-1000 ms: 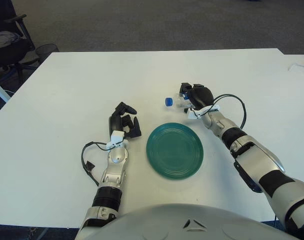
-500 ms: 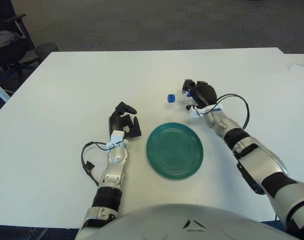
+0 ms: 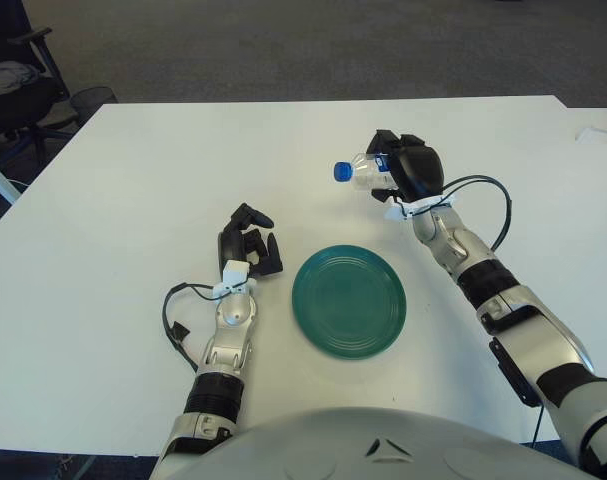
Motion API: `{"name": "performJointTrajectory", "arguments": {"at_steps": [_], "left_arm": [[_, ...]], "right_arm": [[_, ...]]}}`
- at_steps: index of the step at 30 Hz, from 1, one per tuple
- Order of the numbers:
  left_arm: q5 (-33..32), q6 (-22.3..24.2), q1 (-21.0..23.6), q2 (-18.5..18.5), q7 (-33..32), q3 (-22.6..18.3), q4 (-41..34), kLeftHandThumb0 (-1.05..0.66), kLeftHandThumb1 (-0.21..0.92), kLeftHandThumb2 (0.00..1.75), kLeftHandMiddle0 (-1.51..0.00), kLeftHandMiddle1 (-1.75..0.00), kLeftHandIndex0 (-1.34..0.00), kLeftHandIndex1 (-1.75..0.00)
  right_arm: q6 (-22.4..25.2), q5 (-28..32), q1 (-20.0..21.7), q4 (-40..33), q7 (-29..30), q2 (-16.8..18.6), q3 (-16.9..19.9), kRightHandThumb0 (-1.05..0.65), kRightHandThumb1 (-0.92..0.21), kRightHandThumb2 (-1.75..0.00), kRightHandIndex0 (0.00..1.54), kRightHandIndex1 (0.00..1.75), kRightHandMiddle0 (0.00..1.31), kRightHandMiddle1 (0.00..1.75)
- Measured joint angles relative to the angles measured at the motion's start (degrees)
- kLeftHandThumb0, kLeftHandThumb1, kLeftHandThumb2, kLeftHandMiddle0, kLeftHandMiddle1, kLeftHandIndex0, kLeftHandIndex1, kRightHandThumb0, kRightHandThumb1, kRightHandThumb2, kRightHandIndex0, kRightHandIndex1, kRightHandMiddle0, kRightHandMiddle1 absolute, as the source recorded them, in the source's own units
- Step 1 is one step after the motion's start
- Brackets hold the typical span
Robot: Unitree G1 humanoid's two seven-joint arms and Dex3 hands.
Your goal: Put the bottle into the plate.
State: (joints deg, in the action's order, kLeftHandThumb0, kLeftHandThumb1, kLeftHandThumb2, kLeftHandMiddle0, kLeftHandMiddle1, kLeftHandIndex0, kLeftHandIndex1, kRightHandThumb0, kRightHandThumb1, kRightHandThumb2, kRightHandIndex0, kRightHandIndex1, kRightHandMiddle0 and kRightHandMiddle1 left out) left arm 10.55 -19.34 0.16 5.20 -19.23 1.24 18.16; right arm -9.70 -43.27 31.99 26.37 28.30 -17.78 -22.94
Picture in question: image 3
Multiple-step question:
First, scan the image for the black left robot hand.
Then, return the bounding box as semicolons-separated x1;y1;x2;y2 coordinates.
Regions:
216;202;285;278

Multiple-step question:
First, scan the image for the green round plate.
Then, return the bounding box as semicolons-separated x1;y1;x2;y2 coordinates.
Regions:
291;244;408;361

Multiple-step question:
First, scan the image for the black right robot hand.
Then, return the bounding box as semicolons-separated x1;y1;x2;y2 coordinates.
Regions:
365;129;447;204

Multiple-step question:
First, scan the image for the grey crumpled cloth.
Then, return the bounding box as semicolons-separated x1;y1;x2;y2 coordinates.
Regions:
0;62;42;96

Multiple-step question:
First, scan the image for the thin black hanging cable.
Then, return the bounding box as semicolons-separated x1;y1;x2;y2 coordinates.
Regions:
530;403;543;449

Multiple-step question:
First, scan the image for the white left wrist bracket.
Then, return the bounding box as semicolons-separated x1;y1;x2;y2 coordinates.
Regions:
212;259;258;300

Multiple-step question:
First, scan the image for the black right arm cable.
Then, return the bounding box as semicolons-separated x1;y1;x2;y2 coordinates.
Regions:
410;173;514;251

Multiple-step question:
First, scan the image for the black mesh waste bin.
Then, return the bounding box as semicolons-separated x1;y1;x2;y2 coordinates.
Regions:
70;86;119;131

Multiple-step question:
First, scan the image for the grey robot torso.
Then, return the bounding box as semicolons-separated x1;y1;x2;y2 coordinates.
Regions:
147;405;584;480

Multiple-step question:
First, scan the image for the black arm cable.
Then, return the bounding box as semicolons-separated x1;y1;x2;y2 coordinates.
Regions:
410;173;514;251
162;282;224;374

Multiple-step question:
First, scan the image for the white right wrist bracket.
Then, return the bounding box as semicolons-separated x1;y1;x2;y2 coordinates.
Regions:
384;193;459;222

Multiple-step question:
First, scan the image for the white cable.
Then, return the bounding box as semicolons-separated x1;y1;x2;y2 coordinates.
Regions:
575;124;607;146

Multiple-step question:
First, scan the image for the clear bottle blue cap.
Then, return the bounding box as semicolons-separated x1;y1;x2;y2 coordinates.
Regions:
332;151;399;194

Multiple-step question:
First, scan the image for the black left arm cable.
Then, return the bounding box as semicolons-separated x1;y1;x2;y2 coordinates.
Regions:
162;282;224;374

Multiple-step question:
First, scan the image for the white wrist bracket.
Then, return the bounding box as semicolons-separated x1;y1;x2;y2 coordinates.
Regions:
212;259;258;300
384;193;459;222

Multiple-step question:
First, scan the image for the black office chair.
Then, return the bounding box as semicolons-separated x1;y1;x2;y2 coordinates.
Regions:
0;0;82;169

